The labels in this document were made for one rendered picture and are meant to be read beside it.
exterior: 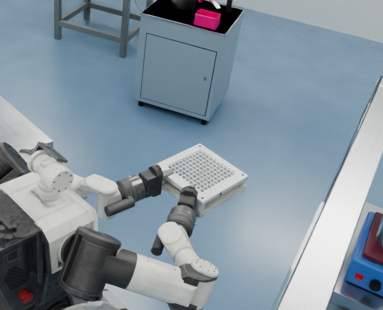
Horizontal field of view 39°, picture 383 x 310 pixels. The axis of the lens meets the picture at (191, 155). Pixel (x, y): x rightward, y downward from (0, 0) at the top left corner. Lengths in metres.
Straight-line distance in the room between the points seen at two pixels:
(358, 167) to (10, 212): 0.83
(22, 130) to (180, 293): 1.27
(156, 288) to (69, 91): 3.20
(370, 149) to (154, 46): 3.00
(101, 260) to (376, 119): 0.69
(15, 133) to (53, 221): 1.05
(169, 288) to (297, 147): 2.91
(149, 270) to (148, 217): 1.93
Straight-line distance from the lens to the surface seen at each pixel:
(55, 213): 1.40
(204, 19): 3.79
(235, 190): 1.94
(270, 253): 3.20
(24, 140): 2.33
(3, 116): 2.49
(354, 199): 0.95
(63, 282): 1.35
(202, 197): 1.81
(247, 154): 3.92
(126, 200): 1.75
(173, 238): 1.57
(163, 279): 1.33
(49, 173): 1.35
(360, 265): 1.30
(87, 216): 1.40
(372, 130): 1.17
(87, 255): 1.30
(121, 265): 1.31
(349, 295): 1.32
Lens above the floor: 2.19
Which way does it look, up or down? 35 degrees down
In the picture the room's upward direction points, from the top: 10 degrees clockwise
